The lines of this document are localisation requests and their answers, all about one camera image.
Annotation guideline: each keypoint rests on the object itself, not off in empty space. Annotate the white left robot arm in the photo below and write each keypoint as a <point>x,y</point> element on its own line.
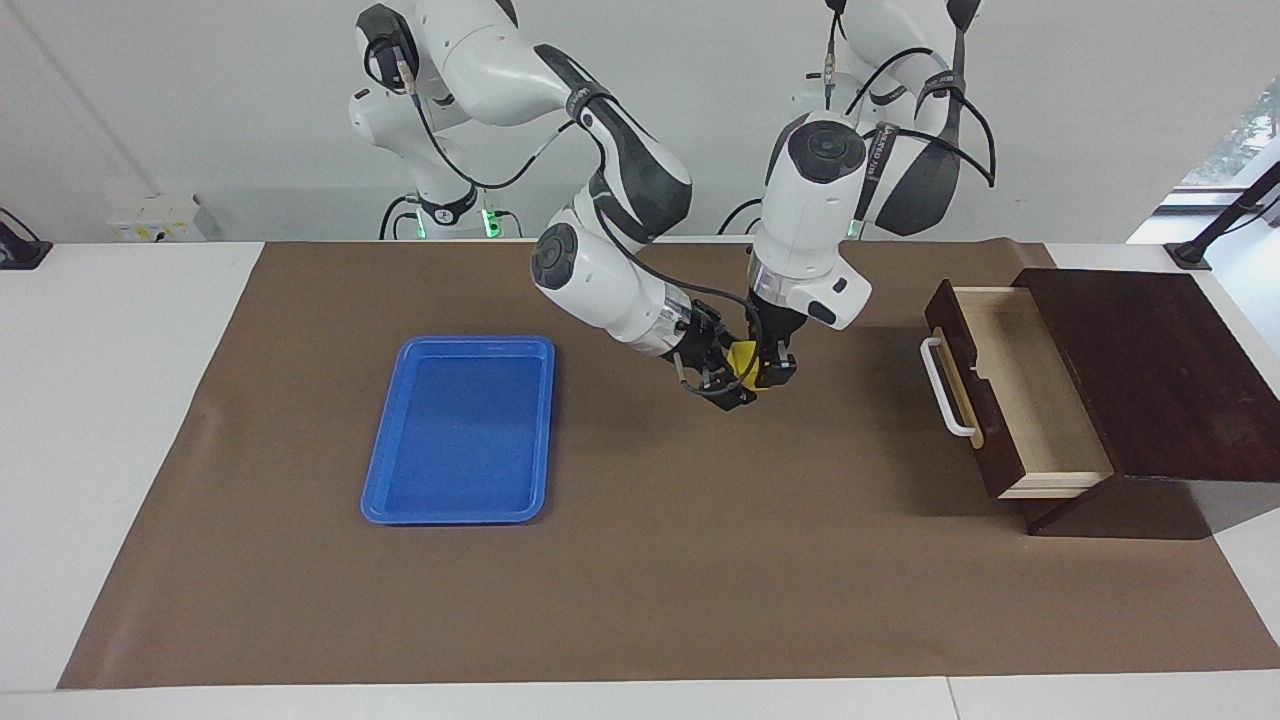
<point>815,200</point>

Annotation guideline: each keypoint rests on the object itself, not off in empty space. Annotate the white box with yellow labels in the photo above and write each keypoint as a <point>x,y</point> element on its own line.
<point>155,220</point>

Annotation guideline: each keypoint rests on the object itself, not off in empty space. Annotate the dark wooden cabinet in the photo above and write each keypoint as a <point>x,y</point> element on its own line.
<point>1160,380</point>

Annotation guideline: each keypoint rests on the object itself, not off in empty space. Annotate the yellow cube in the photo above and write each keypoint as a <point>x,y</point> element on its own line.
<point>743,358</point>

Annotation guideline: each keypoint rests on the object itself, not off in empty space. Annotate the blue plastic tray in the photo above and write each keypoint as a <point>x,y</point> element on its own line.
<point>460,430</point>

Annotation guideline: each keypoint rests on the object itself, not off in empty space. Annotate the brown table mat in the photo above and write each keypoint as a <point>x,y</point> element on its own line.
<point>600,580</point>

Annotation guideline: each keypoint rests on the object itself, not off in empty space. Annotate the dark wooden drawer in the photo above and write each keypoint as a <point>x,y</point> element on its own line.
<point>1040,420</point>

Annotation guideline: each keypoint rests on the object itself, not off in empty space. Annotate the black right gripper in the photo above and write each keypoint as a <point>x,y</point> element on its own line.
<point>695,340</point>

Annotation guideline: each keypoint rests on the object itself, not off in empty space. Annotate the black angled clamp stand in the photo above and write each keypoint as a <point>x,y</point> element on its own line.
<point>1225,220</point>

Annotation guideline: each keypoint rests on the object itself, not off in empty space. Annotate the small black table mount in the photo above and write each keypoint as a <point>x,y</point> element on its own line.
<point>20,250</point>

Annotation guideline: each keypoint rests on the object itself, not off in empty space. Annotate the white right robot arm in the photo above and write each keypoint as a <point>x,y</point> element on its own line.
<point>600,270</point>

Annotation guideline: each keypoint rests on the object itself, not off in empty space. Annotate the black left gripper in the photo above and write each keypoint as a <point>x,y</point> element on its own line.
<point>778,322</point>

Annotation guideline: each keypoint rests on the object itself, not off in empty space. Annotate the window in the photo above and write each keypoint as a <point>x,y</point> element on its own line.
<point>1240,140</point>

